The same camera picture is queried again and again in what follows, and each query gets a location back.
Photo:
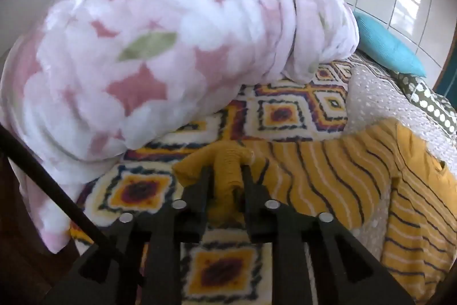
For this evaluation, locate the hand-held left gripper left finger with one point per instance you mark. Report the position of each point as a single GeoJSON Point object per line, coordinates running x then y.
{"type": "Point", "coordinates": [204, 183]}

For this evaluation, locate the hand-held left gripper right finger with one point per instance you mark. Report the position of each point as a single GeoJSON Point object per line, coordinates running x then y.
{"type": "Point", "coordinates": [247, 183]}

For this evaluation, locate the yellow striped knit sweater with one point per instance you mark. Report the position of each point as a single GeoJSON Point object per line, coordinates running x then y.
{"type": "Point", "coordinates": [321, 176]}

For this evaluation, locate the geometric patterned blanket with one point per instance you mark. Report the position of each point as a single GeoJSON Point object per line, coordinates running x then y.
{"type": "Point", "coordinates": [285, 112]}

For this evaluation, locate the pink floral fleece blanket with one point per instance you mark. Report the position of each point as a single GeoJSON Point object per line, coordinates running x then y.
{"type": "Point", "coordinates": [160, 40]}

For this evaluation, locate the beige dotted quilted bedspread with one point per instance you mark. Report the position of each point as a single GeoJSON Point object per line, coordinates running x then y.
{"type": "Point", "coordinates": [375, 101]}

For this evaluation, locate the teal pillow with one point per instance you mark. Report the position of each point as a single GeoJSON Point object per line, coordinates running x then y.
{"type": "Point", "coordinates": [385, 44]}

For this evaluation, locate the olive patterned bolster pillow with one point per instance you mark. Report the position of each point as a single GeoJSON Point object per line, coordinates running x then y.
{"type": "Point", "coordinates": [428, 101]}

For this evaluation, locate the teal wardrobe panel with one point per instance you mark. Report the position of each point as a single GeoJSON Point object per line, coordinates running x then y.
{"type": "Point", "coordinates": [448, 80]}

